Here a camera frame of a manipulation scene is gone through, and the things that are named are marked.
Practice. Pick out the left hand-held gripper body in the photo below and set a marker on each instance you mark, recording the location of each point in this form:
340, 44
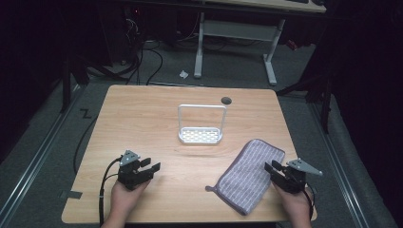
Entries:
130, 173

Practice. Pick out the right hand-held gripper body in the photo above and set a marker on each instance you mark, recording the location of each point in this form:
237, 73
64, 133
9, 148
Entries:
294, 176

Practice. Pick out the purple striped towel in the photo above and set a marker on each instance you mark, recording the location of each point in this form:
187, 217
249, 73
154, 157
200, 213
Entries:
250, 175

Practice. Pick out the white towel rack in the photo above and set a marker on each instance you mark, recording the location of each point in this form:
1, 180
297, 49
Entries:
202, 134

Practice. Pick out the person's left hand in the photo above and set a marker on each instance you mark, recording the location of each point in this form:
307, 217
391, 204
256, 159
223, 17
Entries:
126, 197

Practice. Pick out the person's right hand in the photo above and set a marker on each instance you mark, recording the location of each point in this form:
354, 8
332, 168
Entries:
294, 204

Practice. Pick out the grey tape strip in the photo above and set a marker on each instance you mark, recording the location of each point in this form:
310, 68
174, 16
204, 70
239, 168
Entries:
72, 194

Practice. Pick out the black metal stand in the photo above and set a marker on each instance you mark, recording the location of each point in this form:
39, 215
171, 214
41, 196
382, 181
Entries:
67, 85
320, 91

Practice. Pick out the crumpled white paper scrap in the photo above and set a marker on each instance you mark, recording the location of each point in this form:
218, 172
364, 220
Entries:
183, 74

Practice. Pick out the metal floor rail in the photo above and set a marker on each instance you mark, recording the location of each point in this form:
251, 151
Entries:
38, 148
339, 164

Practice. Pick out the white metal frame desk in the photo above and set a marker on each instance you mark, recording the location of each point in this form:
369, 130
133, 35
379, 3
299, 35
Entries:
240, 31

